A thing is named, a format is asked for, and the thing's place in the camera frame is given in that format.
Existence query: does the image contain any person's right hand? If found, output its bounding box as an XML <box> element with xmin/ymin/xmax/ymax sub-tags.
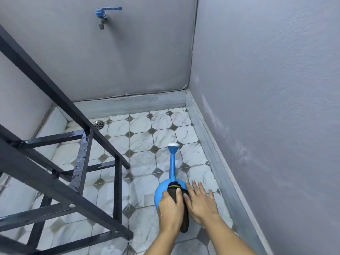
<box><xmin>183</xmin><ymin>180</ymin><xmax>220</xmax><ymax>227</ymax></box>

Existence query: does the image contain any person's left hand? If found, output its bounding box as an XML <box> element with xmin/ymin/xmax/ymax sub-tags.
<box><xmin>158</xmin><ymin>187</ymin><xmax>185</xmax><ymax>234</ymax></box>

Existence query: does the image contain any dark cleaning cloth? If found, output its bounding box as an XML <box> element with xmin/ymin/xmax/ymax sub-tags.
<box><xmin>167</xmin><ymin>181</ymin><xmax>189</xmax><ymax>233</ymax></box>

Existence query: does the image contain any blue plastic watering can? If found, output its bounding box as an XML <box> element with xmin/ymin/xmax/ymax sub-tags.
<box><xmin>154</xmin><ymin>142</ymin><xmax>188</xmax><ymax>210</ymax></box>

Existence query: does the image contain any person's right forearm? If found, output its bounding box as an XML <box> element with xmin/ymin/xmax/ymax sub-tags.
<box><xmin>203</xmin><ymin>214</ymin><xmax>257</xmax><ymax>255</ymax></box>

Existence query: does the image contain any black metal table frame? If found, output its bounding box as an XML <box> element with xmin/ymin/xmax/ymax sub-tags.
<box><xmin>0</xmin><ymin>23</ymin><xmax>133</xmax><ymax>255</ymax></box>

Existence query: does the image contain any blue wall tap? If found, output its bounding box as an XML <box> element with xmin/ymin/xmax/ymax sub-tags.
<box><xmin>95</xmin><ymin>7</ymin><xmax>123</xmax><ymax>30</ymax></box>

